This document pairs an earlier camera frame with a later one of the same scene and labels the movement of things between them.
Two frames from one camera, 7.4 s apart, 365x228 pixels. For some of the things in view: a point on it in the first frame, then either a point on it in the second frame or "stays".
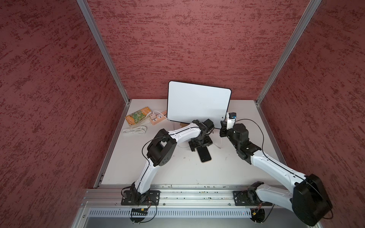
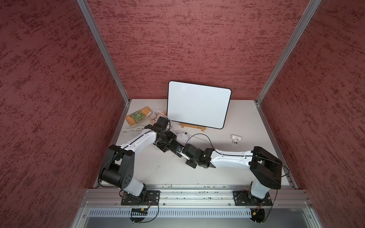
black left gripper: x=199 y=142 → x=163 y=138
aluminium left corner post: x=85 y=8 stays
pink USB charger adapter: x=152 y=116 stays
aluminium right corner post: x=311 y=10 stays
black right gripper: x=222 y=133 → x=192 y=165
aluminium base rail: x=178 y=196 stays
